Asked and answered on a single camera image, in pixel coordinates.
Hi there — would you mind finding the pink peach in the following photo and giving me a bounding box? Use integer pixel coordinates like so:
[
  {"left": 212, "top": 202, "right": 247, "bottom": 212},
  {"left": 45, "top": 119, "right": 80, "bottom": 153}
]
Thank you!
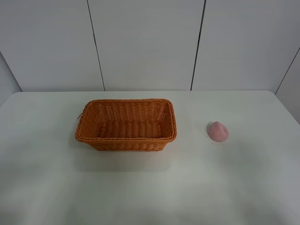
[{"left": 208, "top": 121, "right": 229, "bottom": 142}]

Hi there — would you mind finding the orange woven wicker basket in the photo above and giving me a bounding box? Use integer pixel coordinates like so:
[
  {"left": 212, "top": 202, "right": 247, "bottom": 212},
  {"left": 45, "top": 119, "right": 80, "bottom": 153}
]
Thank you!
[{"left": 75, "top": 98, "right": 177, "bottom": 151}]

